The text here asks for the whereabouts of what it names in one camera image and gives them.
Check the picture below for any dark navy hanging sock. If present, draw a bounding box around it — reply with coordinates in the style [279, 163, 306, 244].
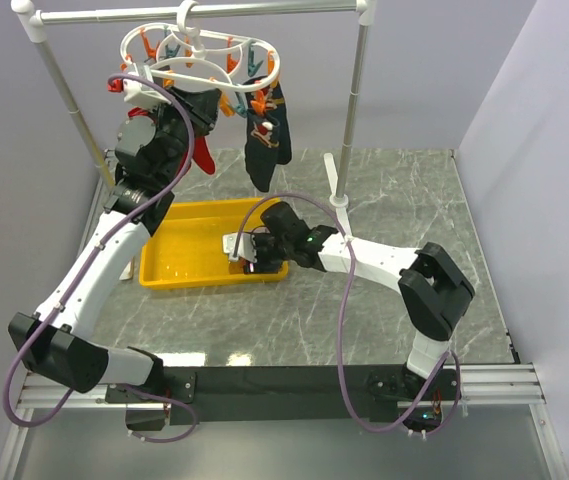
[244, 76, 292, 193]

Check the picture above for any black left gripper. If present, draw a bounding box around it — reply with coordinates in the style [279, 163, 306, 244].
[145, 84, 221, 187]

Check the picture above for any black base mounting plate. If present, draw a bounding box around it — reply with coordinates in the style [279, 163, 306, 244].
[104, 364, 465, 426]

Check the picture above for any white and silver drying rack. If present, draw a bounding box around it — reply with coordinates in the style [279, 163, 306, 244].
[10, 0, 378, 281]

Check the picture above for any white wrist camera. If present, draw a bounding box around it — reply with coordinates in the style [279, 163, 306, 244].
[107, 63, 169, 110]
[222, 233, 257, 263]

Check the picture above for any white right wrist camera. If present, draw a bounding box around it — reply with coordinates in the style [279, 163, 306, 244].
[222, 233, 257, 263]

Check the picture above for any red sock with stripes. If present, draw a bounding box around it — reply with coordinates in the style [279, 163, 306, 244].
[193, 136, 216, 175]

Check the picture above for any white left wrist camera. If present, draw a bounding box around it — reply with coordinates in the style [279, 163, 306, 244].
[107, 63, 169, 110]

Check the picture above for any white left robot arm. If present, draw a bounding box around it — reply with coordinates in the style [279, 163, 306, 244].
[8, 102, 188, 402]

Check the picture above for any white clip hanger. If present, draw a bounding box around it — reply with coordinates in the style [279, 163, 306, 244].
[119, 1, 281, 93]

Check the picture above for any yellow plastic bin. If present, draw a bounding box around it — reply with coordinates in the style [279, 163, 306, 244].
[139, 197, 289, 290]

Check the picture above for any aluminium rail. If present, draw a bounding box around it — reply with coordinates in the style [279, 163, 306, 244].
[17, 364, 546, 410]

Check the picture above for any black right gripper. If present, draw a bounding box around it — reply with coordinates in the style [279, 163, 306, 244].
[244, 233, 293, 276]

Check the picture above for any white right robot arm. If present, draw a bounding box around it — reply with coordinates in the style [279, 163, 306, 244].
[223, 201, 475, 399]

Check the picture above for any red penguin sock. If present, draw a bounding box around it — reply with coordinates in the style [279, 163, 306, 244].
[127, 107, 150, 119]

